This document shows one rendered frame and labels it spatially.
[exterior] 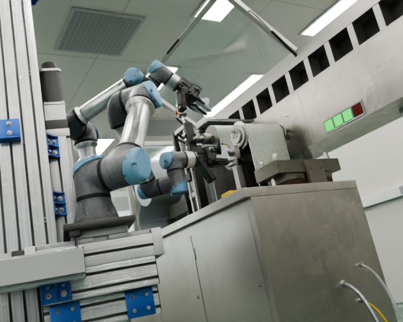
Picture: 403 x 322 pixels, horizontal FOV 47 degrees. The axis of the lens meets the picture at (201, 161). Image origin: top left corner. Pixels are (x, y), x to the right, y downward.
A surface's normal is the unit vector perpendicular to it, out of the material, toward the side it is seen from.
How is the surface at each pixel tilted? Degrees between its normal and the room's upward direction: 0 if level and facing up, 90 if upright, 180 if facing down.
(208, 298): 90
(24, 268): 90
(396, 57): 90
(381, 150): 90
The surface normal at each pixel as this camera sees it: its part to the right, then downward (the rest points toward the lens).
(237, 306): -0.85, 0.03
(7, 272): 0.28, -0.32
